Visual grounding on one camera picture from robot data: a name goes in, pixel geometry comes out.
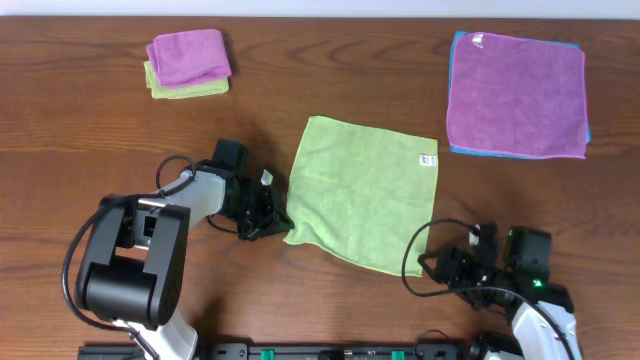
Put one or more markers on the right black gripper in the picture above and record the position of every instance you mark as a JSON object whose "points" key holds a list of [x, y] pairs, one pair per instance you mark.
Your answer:
{"points": [[455, 265]]}

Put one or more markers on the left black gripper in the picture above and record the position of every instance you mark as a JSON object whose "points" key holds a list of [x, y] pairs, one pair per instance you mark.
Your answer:
{"points": [[265, 211]]}

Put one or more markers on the green microfiber cloth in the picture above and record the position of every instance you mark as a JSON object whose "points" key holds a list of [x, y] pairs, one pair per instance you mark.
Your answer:
{"points": [[363, 194]]}

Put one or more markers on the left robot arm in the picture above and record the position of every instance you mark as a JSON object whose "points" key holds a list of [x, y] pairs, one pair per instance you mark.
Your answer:
{"points": [[124, 269]]}

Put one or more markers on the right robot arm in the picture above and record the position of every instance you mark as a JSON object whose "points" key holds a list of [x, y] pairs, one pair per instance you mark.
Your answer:
{"points": [[540, 314]]}

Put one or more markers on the folded green cloth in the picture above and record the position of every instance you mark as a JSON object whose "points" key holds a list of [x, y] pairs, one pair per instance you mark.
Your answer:
{"points": [[216, 87]]}

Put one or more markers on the folded purple cloth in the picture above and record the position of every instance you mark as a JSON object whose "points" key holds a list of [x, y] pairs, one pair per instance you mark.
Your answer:
{"points": [[189, 58]]}

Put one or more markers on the flat purple cloth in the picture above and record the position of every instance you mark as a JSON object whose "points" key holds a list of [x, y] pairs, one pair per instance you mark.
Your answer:
{"points": [[517, 95]]}

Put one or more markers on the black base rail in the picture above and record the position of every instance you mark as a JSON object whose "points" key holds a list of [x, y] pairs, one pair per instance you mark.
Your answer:
{"points": [[422, 351]]}

